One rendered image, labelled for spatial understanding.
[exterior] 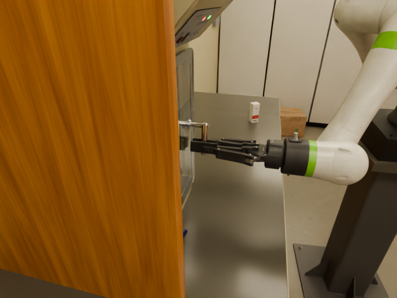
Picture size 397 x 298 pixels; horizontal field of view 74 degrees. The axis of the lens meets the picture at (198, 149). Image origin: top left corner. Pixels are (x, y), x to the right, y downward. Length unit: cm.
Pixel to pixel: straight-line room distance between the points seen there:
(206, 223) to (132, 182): 42
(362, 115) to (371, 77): 10
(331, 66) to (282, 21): 79
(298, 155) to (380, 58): 35
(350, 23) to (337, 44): 259
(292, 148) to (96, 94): 47
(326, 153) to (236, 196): 33
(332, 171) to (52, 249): 62
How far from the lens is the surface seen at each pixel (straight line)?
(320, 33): 352
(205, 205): 83
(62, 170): 45
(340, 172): 68
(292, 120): 337
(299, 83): 360
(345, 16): 98
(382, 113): 141
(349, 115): 82
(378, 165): 124
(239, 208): 82
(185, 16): 37
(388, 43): 87
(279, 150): 67
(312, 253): 204
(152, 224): 43
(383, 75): 85
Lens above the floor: 149
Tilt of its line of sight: 30 degrees down
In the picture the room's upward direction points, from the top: straight up
